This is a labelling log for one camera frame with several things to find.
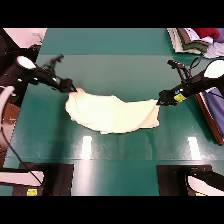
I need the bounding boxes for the cream shirt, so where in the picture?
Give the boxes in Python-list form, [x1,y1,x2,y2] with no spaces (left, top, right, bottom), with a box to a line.
[64,87,161,135]

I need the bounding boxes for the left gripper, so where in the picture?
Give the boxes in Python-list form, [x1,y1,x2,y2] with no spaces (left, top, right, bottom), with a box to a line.
[59,78,78,94]

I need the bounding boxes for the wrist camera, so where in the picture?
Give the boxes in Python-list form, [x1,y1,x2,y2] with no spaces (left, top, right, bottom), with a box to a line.
[42,54,65,73]
[166,59,192,82]

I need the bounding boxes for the beige garment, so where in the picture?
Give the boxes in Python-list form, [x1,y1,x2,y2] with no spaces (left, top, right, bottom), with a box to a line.
[166,28,188,54]

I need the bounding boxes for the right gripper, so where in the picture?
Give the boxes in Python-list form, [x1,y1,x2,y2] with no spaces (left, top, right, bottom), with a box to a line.
[156,88,178,107]

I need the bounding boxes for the black cable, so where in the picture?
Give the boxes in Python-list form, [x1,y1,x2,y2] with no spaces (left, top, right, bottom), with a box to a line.
[0,124,45,186]

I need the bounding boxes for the red garment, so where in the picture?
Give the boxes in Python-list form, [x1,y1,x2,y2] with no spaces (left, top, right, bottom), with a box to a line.
[193,28,222,41]

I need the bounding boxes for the lavender garment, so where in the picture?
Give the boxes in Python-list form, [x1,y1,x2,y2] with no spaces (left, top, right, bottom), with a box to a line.
[202,39,224,60]

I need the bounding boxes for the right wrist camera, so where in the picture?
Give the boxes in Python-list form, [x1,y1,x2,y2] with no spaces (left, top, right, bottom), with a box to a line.
[166,59,192,82]

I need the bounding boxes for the olive garment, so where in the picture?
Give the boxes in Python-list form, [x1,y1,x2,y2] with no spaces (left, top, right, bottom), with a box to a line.
[176,28,212,55]

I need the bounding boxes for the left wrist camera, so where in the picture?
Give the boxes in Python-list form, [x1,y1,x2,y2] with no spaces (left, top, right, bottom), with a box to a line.
[42,54,65,73]

